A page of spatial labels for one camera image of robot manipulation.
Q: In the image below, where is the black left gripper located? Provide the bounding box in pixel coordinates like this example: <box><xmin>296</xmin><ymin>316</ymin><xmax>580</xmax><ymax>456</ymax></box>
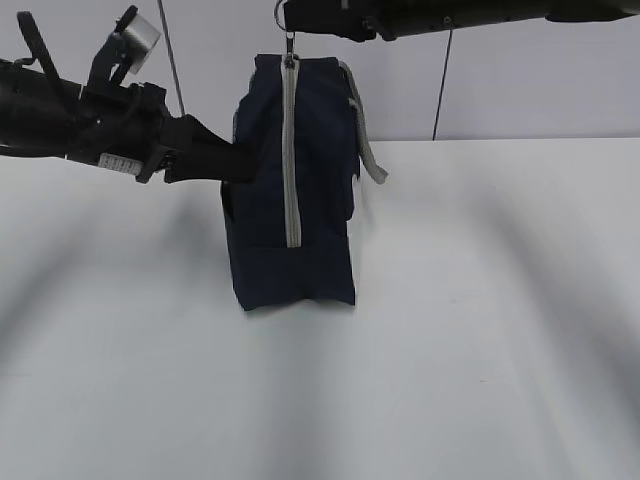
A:
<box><xmin>64</xmin><ymin>83</ymin><xmax>258</xmax><ymax>184</ymax></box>

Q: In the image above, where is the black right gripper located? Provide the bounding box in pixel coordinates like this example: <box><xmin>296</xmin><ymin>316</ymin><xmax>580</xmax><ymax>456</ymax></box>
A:
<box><xmin>283</xmin><ymin>0</ymin><xmax>500</xmax><ymax>41</ymax></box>

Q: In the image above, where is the navy blue lunch bag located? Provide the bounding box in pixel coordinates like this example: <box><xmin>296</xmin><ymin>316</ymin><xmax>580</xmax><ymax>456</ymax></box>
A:
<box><xmin>221</xmin><ymin>35</ymin><xmax>388</xmax><ymax>311</ymax></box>

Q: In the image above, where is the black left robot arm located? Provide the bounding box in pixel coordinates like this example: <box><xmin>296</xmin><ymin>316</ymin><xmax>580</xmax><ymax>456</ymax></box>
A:
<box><xmin>1</xmin><ymin>6</ymin><xmax>258</xmax><ymax>184</ymax></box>

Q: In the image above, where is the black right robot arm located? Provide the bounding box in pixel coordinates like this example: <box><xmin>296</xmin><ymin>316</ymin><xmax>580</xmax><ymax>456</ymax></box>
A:
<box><xmin>283</xmin><ymin>0</ymin><xmax>639</xmax><ymax>43</ymax></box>

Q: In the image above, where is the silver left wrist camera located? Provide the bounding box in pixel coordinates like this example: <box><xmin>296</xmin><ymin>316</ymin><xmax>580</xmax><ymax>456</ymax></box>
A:
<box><xmin>87</xmin><ymin>5</ymin><xmax>161</xmax><ymax>89</ymax></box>

